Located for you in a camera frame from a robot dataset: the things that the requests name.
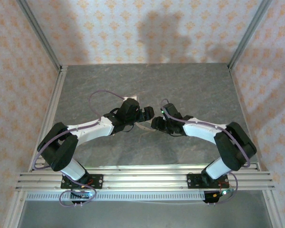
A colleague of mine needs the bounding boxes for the narrow aluminium crossbeam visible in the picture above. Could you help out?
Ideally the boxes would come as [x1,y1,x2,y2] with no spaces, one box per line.
[29,163,261,173]

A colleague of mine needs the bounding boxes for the wide aluminium crossbeam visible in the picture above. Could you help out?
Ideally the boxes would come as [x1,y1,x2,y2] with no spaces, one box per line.
[15,171,276,192]

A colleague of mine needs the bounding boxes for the black controller board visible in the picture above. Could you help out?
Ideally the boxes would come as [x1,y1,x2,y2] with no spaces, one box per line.
[203,189,234,205]
[70,190,96,205]

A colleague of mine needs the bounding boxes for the grey metal lower panel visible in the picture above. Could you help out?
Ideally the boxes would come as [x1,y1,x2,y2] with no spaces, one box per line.
[16,200,274,228]

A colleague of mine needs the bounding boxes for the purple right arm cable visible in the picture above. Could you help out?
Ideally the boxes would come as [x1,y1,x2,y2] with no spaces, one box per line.
[159,98,251,205]

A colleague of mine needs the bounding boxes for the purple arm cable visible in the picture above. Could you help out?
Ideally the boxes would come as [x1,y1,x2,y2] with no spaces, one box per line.
[33,89,125,208]
[159,98,251,205]

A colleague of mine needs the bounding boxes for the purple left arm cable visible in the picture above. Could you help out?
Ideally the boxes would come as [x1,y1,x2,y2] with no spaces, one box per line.
[33,89,125,208]

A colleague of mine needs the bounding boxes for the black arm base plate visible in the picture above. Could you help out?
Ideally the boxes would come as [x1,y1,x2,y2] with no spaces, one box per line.
[187,173,230,190]
[61,174,104,190]

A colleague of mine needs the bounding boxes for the aluminium side rail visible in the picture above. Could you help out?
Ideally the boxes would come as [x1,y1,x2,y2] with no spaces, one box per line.
[28,66,68,173]
[229,67,262,168]

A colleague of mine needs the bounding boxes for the slotted grey cable duct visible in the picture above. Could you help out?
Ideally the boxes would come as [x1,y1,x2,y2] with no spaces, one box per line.
[26,191,206,201]

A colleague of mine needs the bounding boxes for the aluminium frame post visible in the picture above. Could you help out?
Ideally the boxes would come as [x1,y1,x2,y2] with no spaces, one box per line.
[227,0,274,70]
[16,0,63,71]

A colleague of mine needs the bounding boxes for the aluminium lower frame rail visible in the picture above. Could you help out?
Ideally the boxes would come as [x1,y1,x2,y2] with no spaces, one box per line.
[3,190,27,228]
[262,190,285,228]

